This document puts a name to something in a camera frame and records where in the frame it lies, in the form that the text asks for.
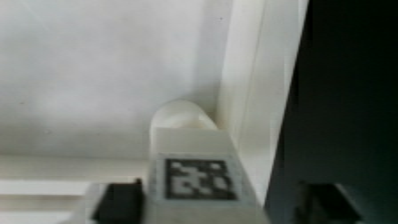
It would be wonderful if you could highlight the white square tabletop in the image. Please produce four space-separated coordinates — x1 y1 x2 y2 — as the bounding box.
0 0 309 224

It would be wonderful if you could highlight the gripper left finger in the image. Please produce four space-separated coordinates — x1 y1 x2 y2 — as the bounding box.
90 179 143 224

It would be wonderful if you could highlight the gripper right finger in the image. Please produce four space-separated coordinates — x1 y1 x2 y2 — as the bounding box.
293 182 362 224

